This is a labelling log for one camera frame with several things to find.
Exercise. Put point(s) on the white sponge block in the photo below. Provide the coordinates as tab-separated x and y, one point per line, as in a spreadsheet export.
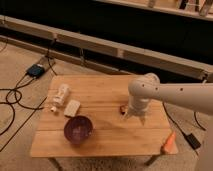
72	108

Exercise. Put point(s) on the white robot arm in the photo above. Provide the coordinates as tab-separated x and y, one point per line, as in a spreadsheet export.
195	96

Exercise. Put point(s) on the dark snack bar packet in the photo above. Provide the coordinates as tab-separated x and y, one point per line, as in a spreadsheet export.
123	109

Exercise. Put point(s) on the clear plastic bottle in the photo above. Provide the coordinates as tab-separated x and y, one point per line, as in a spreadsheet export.
59	99

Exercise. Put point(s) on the wooden table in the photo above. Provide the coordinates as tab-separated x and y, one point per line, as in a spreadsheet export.
101	97

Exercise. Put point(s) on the black power brick right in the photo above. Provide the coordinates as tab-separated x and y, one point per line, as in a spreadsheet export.
193	141

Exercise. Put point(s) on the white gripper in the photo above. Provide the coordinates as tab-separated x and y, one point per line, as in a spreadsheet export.
137	107

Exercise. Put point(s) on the orange pepper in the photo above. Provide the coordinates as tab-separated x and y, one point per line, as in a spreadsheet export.
168	145

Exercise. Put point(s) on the purple bowl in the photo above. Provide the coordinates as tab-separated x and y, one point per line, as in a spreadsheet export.
78	129

